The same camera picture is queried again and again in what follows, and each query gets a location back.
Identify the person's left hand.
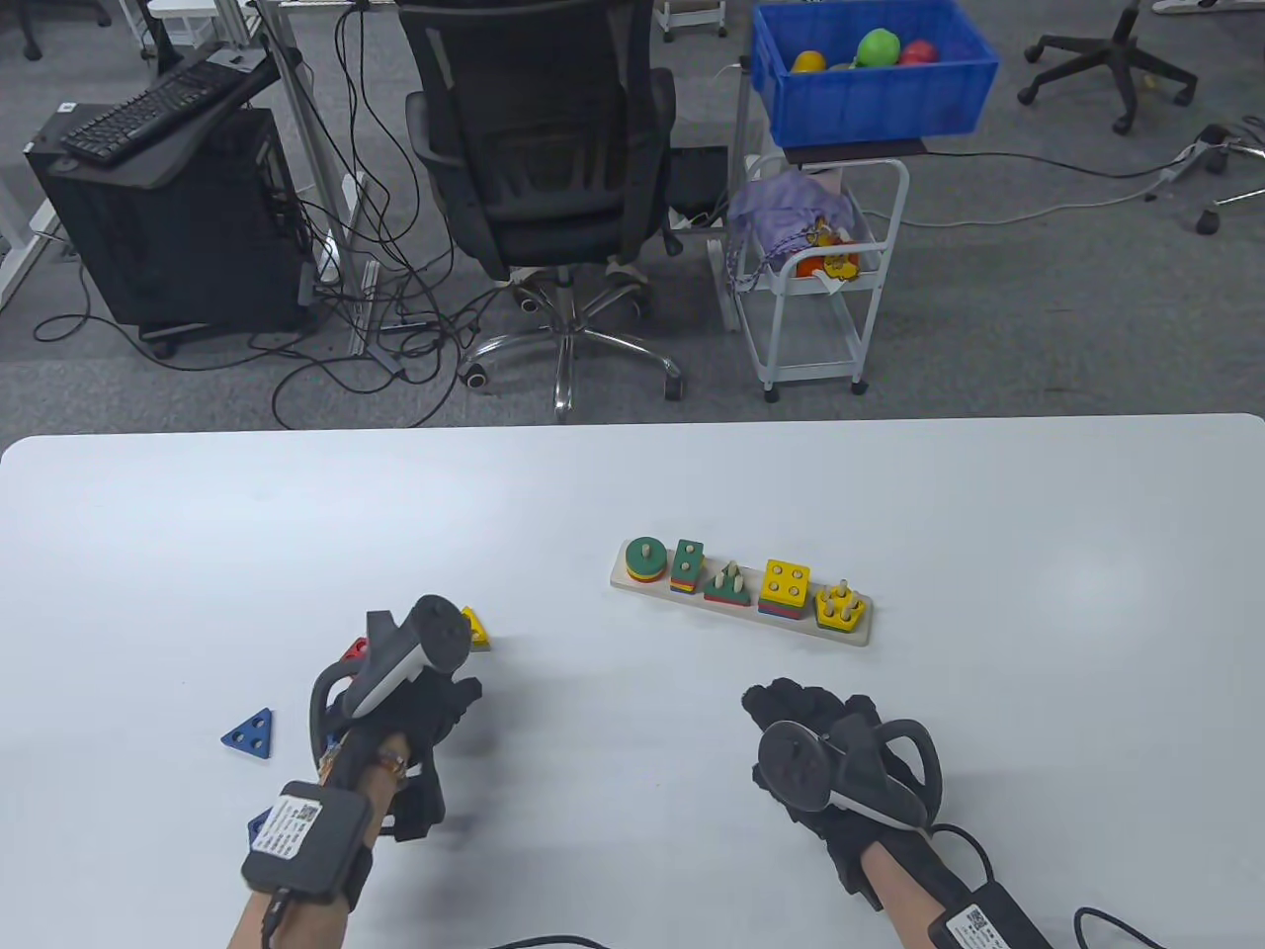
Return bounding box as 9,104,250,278
329,672,484,770

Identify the person's right hand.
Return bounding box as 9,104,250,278
741,678,940,912

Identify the yellow pentagon block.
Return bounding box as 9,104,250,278
812,581,862,634

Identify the yellow square block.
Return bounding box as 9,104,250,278
759,559,813,606

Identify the blue triangle block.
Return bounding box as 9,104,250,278
219,707,275,760

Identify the wooden board with posts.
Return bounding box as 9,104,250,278
610,540,876,647

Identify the person's left forearm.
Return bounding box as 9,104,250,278
227,733,416,949

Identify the grey tracking controller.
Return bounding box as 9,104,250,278
309,594,471,764
756,719,946,833

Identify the white metal cart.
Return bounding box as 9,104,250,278
708,153,910,401

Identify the orange yellow toy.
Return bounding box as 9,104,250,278
794,219,863,298

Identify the purple cloth bag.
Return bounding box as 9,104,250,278
726,173,861,293

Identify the black computer tower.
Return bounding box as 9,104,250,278
24,104,315,337

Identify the black floor box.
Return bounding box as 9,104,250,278
670,146,732,223

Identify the dark flat board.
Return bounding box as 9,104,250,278
783,136,930,167

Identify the black mesh office chair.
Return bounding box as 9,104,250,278
395,0,685,424

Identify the blue plastic crate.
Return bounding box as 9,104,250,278
748,0,1000,149

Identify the chair leg with caster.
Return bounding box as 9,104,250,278
1194,188,1265,236

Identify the black keyboard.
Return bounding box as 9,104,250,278
61,54,248,164

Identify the white power strip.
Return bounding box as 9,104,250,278
1156,138,1231,184

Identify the small white cart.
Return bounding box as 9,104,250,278
657,0,729,43

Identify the black swivel office chair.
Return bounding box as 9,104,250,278
1018,0,1199,136

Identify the black chair base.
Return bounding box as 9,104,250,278
20,0,115,62

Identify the black glove wrist strap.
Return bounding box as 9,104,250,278
380,761,448,844

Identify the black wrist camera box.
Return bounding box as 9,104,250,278
927,878,1051,949
241,780,376,901

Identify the bundle of black floor cables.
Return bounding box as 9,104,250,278
35,0,495,431

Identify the white desk frame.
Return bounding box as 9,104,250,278
247,0,386,362

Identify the white floor cable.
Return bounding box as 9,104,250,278
894,168,1187,230

